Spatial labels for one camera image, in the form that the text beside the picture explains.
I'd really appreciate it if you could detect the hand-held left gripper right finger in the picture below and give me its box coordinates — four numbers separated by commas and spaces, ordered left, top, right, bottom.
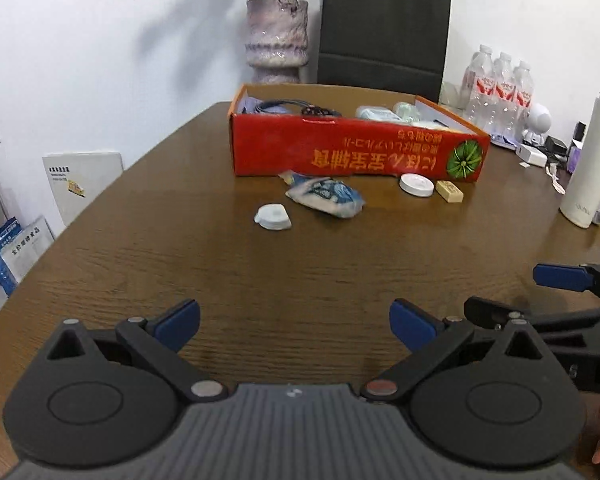
360, 298, 556, 404

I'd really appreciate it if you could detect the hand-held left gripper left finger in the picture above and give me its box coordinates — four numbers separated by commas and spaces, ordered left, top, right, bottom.
40, 298, 229, 404

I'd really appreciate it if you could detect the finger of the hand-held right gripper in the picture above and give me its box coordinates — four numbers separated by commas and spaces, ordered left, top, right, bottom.
532, 259, 600, 307
463, 296, 600, 335

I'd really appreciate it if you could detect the red cardboard box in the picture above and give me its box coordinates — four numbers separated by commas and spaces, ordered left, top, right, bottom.
227, 83, 492, 183

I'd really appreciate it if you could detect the iridescent bundle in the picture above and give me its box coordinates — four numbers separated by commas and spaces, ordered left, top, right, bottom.
392, 101, 424, 123

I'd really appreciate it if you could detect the purple knitted cloth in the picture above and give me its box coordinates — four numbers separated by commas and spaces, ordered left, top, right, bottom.
237, 96, 268, 115

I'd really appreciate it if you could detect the brown wooden desktop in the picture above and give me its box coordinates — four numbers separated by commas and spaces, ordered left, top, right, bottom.
0, 100, 600, 480

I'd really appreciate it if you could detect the white paper strip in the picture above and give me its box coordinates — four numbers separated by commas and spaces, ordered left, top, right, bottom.
545, 162, 566, 195

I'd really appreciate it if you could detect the white thermos bottle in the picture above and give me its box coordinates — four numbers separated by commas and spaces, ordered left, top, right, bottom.
559, 86, 600, 229

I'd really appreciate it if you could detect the white charger box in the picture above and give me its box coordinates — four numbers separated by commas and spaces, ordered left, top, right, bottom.
516, 142, 548, 167

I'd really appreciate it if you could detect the beige rectangular bar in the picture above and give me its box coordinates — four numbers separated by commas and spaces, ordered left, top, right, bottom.
435, 180, 465, 204

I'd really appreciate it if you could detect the white round jar lid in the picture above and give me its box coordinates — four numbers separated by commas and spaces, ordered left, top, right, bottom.
399, 172, 434, 196

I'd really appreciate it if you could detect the white round gadget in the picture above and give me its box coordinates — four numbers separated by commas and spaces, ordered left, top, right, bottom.
254, 203, 292, 231

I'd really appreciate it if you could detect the white robot toy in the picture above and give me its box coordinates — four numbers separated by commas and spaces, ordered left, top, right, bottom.
521, 103, 556, 147

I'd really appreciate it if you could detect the blue white plastic packet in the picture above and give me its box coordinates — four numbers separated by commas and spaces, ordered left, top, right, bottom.
279, 170, 367, 220

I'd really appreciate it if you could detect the white blue cardboard carton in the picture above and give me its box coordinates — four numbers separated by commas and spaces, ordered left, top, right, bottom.
0, 216, 56, 297

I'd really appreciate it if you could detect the red label water bottle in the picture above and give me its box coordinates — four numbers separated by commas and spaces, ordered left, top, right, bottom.
485, 51, 515, 131
462, 45, 496, 123
505, 60, 535, 136

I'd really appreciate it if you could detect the light blue tissue pack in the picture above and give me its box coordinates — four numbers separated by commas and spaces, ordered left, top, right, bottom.
355, 105, 406, 124

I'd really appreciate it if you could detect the black paper bag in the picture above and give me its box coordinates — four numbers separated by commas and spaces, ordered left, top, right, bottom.
317, 0, 452, 104

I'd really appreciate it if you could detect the purple ceramic vase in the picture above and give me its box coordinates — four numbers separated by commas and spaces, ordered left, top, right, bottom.
245, 0, 310, 85

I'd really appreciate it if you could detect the white box by wall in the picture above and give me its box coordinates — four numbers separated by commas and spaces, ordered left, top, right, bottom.
42, 151, 125, 228

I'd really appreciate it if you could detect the brown bead bracelet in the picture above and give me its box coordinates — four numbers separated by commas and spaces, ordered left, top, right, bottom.
300, 105, 342, 119

